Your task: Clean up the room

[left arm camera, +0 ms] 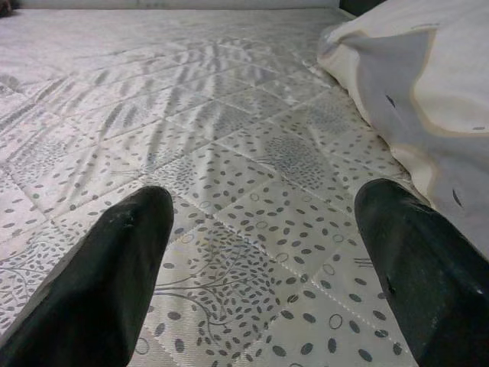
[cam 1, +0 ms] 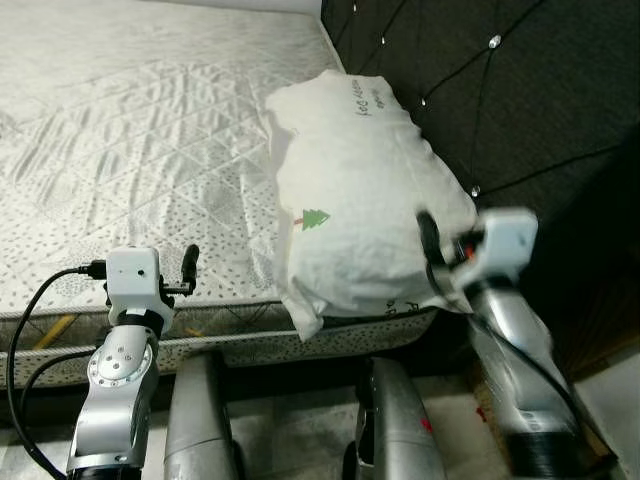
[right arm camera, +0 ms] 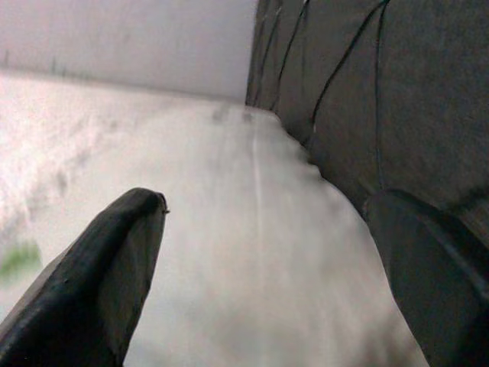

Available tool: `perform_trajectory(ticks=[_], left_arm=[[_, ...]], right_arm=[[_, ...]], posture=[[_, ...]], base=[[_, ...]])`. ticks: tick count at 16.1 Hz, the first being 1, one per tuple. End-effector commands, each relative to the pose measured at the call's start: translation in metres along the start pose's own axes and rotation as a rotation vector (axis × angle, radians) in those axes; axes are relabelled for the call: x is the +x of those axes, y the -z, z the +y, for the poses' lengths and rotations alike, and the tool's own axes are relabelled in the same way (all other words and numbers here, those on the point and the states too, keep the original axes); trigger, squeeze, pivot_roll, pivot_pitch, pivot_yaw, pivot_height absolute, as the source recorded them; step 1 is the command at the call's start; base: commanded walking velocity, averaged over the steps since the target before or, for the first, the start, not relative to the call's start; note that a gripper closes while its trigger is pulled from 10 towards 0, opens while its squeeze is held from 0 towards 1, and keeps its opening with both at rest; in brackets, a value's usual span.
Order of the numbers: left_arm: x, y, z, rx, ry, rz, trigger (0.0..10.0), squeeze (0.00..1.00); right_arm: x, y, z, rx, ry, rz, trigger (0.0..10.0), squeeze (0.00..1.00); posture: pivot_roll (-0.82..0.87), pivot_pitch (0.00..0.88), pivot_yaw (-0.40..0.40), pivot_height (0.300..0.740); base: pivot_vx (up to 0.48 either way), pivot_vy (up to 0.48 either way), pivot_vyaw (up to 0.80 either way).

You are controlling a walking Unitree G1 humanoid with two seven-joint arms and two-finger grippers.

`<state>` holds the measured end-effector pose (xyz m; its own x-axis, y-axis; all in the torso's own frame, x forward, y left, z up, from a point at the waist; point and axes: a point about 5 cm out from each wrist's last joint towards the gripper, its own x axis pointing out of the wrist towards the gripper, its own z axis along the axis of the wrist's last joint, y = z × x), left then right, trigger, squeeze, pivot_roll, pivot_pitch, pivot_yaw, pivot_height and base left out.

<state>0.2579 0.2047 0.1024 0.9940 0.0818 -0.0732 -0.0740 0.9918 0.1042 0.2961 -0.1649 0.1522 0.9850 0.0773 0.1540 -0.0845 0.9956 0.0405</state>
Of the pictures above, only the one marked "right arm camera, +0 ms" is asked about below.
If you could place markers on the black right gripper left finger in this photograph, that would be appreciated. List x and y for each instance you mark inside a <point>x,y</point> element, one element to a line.
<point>76,298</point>

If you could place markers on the beige quilted mattress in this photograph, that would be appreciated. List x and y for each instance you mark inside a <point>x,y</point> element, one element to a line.
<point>57,114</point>

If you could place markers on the white pillow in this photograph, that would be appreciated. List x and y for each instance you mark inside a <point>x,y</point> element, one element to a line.
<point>267,248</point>

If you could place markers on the black drawer cabinet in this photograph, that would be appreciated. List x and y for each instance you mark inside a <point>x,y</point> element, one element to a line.
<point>401,95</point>

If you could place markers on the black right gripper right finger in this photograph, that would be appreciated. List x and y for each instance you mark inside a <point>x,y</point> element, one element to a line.
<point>439,290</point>

